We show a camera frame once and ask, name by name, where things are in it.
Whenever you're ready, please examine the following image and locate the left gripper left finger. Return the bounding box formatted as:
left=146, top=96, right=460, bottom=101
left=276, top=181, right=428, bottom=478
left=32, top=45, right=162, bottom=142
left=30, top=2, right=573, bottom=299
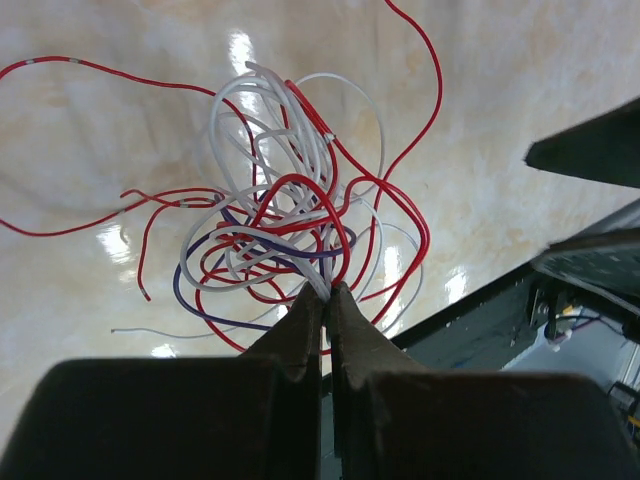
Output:
left=1, top=287, right=323, bottom=479

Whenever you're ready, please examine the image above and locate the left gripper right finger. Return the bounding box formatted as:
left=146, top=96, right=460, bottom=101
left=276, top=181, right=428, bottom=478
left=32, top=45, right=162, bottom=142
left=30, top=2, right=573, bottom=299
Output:
left=327, top=284, right=639, bottom=479

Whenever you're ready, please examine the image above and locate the red wire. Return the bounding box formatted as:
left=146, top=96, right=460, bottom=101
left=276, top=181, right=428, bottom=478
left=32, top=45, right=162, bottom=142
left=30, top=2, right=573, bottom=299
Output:
left=279, top=0, right=444, bottom=336
left=0, top=55, right=261, bottom=303

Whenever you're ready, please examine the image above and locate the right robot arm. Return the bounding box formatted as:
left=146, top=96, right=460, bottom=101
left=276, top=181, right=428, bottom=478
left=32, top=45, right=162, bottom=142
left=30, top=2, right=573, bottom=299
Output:
left=524, top=99, right=640, bottom=188

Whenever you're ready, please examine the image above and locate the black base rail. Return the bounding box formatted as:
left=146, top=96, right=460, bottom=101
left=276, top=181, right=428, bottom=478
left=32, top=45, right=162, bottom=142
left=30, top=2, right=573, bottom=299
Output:
left=319, top=259, right=551, bottom=401

